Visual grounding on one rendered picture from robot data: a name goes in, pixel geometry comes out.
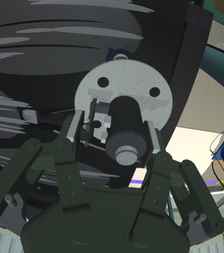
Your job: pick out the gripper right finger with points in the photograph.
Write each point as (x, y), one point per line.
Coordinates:
(157, 189)

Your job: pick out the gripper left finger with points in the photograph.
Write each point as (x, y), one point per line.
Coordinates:
(65, 179)

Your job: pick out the grey knurled gun knob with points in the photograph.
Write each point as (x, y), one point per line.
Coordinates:
(126, 156)

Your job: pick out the grey grease gun lever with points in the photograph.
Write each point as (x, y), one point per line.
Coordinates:
(92, 115)

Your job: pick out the teal table leg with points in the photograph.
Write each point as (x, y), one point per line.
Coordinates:
(170, 206)

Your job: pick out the light grey round rack plate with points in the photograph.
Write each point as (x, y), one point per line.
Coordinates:
(130, 77)

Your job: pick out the dark blue round fitting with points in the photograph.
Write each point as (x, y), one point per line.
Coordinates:
(109, 54)

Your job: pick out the black truck frame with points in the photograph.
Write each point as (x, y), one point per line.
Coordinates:
(164, 49)

